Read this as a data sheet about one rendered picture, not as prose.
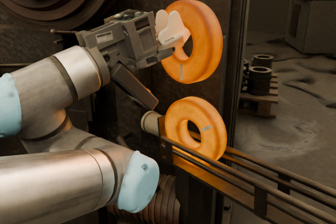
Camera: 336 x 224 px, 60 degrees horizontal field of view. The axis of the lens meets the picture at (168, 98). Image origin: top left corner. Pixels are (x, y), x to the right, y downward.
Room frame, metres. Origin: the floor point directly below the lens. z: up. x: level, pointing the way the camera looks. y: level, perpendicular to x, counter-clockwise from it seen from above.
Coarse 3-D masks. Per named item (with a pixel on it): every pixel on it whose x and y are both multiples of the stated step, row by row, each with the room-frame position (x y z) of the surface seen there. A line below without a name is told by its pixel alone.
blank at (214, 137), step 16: (192, 96) 0.59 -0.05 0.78; (176, 112) 0.58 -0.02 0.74; (192, 112) 0.55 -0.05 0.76; (208, 112) 0.53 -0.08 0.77; (176, 128) 0.58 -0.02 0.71; (208, 128) 0.52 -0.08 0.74; (224, 128) 0.53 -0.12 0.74; (192, 144) 0.57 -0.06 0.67; (208, 144) 0.52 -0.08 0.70; (224, 144) 0.52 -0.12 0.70
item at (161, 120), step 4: (160, 116) 0.62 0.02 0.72; (164, 116) 0.62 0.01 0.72; (160, 120) 0.61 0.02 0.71; (164, 120) 0.62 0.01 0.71; (160, 124) 0.61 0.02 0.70; (164, 124) 0.62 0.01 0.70; (160, 128) 0.61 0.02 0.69; (164, 128) 0.62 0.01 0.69; (160, 132) 0.61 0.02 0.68; (164, 132) 0.62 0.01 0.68; (160, 140) 0.61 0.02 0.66; (160, 144) 0.60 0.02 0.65; (160, 148) 0.60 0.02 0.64; (160, 152) 0.60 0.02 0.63; (164, 152) 0.61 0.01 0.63; (160, 156) 0.60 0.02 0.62
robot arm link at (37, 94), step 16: (32, 64) 0.38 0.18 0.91; (48, 64) 0.38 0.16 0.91; (0, 80) 0.35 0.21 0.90; (16, 80) 0.35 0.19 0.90; (32, 80) 0.36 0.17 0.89; (48, 80) 0.36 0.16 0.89; (64, 80) 0.37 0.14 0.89; (0, 96) 0.33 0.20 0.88; (16, 96) 0.34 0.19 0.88; (32, 96) 0.35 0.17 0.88; (48, 96) 0.36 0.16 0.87; (64, 96) 0.37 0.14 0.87; (0, 112) 0.32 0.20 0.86; (16, 112) 0.33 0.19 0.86; (32, 112) 0.34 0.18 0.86; (48, 112) 0.36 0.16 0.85; (64, 112) 0.39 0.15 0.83; (0, 128) 0.32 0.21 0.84; (16, 128) 0.33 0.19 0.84; (32, 128) 0.35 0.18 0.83; (48, 128) 0.36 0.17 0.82
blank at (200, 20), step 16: (192, 0) 0.55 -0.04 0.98; (192, 16) 0.53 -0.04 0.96; (208, 16) 0.51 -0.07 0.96; (192, 32) 0.52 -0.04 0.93; (208, 32) 0.49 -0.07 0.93; (208, 48) 0.49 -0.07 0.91; (176, 64) 0.55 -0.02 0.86; (192, 64) 0.52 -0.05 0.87; (208, 64) 0.49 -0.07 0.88; (176, 80) 0.55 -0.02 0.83; (192, 80) 0.52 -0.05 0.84
